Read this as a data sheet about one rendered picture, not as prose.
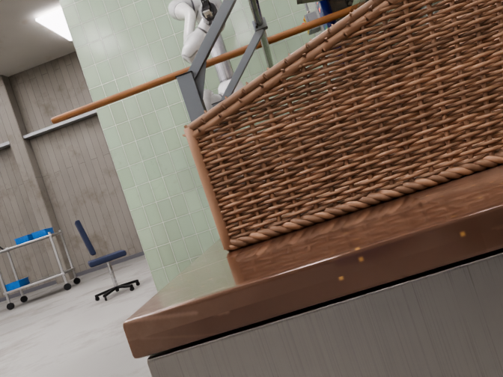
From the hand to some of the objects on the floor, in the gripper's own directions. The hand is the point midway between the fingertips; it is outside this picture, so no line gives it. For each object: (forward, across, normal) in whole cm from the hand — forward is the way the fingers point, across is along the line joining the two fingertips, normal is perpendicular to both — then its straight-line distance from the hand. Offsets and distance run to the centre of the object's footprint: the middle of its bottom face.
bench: (+51, +149, -26) cm, 159 cm away
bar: (+34, +149, -5) cm, 152 cm away
